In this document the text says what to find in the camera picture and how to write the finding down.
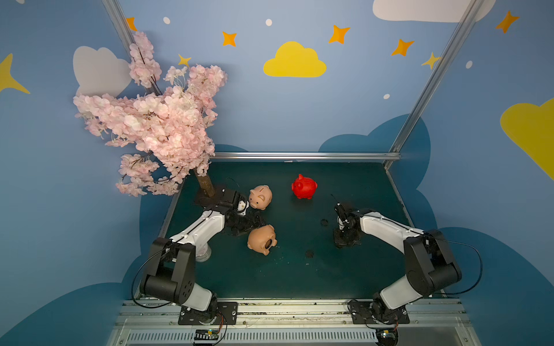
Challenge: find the pink cherry blossom tree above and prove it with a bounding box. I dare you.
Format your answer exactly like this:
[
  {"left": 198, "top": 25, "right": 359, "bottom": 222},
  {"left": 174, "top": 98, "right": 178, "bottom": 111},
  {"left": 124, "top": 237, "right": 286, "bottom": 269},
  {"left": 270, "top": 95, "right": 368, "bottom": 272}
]
[{"left": 74, "top": 32, "right": 227, "bottom": 197}]

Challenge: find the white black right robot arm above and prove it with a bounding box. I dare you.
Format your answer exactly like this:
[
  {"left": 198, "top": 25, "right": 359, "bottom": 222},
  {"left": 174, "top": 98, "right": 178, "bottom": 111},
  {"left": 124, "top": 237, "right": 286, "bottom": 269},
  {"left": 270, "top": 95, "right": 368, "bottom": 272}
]
[{"left": 333, "top": 203, "right": 463, "bottom": 324}]

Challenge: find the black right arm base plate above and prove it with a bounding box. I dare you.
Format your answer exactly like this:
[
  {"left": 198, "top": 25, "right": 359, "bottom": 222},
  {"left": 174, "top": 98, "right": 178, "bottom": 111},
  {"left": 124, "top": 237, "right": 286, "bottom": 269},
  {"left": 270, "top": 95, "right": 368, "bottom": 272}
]
[{"left": 346, "top": 299, "right": 410, "bottom": 325}]

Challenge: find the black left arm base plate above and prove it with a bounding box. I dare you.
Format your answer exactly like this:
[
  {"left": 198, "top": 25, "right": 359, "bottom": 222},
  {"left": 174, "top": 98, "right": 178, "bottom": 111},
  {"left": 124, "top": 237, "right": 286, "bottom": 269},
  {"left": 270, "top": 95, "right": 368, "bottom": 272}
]
[{"left": 177, "top": 301, "right": 238, "bottom": 326}]

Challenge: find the peach piggy bank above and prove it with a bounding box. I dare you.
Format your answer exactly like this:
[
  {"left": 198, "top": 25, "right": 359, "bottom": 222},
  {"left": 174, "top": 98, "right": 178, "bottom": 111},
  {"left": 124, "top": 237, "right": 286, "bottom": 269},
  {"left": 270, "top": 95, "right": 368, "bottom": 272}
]
[{"left": 247, "top": 225, "right": 278, "bottom": 256}]

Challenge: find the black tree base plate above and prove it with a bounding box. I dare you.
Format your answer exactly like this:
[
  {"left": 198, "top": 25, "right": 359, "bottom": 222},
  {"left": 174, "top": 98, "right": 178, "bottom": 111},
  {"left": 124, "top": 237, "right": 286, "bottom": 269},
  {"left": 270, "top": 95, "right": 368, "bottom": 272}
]
[{"left": 193, "top": 184, "right": 227, "bottom": 208}]

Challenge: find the red piggy bank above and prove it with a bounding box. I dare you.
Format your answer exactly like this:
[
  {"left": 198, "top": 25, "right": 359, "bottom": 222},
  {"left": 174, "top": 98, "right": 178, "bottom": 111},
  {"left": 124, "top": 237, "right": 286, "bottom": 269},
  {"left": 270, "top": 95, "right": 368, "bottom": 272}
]
[{"left": 291, "top": 174, "right": 318, "bottom": 200}]

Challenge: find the aluminium right corner post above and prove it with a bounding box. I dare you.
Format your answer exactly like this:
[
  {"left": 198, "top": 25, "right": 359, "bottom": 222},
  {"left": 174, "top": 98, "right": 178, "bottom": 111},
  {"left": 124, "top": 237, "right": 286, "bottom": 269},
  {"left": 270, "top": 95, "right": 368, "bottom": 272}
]
[{"left": 389, "top": 0, "right": 485, "bottom": 161}]

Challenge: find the right small circuit board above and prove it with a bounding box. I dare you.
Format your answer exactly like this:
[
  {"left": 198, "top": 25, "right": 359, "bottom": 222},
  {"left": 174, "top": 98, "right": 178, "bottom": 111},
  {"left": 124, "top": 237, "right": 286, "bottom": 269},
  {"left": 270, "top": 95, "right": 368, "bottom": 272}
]
[{"left": 376, "top": 330, "right": 399, "bottom": 346}]

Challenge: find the aluminium back frame bar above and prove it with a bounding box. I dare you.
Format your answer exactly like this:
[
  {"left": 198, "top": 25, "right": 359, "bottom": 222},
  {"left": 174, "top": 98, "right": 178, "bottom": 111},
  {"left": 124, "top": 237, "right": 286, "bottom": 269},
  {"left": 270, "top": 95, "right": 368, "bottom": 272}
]
[{"left": 213, "top": 151, "right": 401, "bottom": 162}]

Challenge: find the aluminium corner post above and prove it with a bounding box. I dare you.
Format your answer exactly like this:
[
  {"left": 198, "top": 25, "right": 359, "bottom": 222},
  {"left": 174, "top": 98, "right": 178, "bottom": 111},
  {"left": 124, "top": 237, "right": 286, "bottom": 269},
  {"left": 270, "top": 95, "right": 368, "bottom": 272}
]
[
  {"left": 102, "top": 1, "right": 162, "bottom": 95},
  {"left": 389, "top": 0, "right": 485, "bottom": 161}
]

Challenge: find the small circuit board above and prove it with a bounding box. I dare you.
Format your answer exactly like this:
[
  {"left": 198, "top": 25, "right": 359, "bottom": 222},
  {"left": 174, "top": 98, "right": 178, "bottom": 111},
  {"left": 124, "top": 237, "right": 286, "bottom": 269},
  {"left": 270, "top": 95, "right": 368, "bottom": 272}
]
[
  {"left": 376, "top": 330, "right": 399, "bottom": 346},
  {"left": 192, "top": 329, "right": 220, "bottom": 345}
]

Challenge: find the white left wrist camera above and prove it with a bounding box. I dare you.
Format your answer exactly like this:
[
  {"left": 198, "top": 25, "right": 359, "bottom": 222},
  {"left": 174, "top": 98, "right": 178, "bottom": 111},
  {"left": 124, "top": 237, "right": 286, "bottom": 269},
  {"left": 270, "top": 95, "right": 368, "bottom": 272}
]
[{"left": 236, "top": 200, "right": 250, "bottom": 216}]

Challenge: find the pink piggy bank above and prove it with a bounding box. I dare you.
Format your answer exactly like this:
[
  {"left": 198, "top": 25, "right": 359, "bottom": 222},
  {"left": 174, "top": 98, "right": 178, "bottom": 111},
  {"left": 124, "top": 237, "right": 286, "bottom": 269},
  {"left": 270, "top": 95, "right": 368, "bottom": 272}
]
[{"left": 248, "top": 185, "right": 273, "bottom": 210}]

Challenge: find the aluminium left corner post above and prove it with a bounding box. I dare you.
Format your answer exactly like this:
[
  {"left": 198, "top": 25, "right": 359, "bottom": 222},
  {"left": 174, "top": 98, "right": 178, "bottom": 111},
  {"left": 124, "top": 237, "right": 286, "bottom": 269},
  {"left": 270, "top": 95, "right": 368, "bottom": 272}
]
[{"left": 102, "top": 1, "right": 162, "bottom": 95}]

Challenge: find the aluminium front rail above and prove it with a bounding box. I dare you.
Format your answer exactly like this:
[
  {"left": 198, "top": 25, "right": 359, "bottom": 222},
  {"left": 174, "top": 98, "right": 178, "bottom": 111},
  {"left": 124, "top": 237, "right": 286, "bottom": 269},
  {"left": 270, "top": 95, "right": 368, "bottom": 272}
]
[{"left": 107, "top": 298, "right": 480, "bottom": 345}]

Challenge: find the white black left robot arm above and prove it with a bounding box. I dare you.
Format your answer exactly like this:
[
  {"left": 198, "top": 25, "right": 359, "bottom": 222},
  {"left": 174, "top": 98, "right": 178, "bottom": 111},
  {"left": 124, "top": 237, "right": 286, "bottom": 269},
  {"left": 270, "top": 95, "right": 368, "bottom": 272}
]
[{"left": 138, "top": 189, "right": 269, "bottom": 325}]

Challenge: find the left small circuit board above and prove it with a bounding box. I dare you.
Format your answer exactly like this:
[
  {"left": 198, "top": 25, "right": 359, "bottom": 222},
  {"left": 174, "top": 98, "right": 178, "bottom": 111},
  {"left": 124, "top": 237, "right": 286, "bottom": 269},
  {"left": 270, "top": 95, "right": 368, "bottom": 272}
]
[{"left": 192, "top": 329, "right": 220, "bottom": 345}]

